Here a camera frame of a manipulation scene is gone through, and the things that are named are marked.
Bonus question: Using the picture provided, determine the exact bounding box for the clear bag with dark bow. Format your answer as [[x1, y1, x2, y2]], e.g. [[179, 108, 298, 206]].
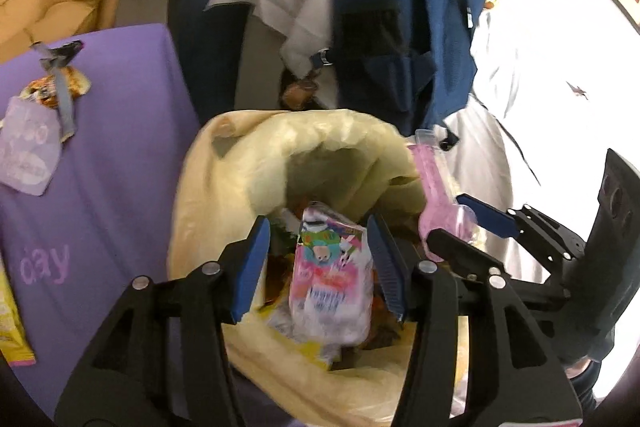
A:
[[0, 39, 86, 198]]

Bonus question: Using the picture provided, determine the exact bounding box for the white yellow wrapper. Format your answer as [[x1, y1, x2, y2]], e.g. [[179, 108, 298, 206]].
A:
[[262, 302, 337, 372]]

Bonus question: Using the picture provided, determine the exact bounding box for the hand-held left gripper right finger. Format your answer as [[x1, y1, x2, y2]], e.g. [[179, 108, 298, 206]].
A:
[[366, 213, 583, 427]]

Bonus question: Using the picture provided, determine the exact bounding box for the brown keychain charm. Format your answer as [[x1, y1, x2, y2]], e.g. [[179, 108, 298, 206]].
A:
[[280, 49, 333, 110]]

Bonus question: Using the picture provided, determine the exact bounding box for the purple tablecloth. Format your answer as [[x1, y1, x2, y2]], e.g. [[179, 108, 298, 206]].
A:
[[0, 23, 261, 418]]

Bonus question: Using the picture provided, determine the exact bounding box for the navy blue backpack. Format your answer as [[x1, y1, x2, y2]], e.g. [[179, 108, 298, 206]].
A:
[[332, 0, 486, 152]]

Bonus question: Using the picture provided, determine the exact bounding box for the pink white snack packet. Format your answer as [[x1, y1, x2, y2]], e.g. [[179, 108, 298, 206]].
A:
[[289, 202, 376, 348]]

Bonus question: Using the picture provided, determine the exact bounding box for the long pink wrapper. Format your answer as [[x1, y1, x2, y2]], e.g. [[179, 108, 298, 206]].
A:
[[406, 128, 478, 263]]

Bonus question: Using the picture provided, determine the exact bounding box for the white fabric cover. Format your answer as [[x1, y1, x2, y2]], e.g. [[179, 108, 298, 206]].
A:
[[440, 19, 601, 288]]

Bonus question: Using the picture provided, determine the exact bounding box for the yellow snack packet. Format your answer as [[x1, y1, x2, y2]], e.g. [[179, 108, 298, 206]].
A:
[[0, 257, 37, 368]]

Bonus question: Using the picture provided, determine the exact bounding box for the gold foil wrapper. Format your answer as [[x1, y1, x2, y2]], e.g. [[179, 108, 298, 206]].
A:
[[20, 67, 93, 110]]

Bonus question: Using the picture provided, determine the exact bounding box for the yellow plastic garbage bag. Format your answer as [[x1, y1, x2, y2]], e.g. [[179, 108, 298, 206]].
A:
[[167, 108, 481, 425]]

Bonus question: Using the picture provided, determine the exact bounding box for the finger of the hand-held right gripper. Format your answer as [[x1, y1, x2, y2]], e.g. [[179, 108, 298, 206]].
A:
[[427, 229, 571, 303], [456, 193, 586, 263]]

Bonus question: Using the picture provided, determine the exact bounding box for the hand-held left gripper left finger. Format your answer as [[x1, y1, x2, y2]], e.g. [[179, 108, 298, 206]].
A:
[[54, 216, 272, 427]]

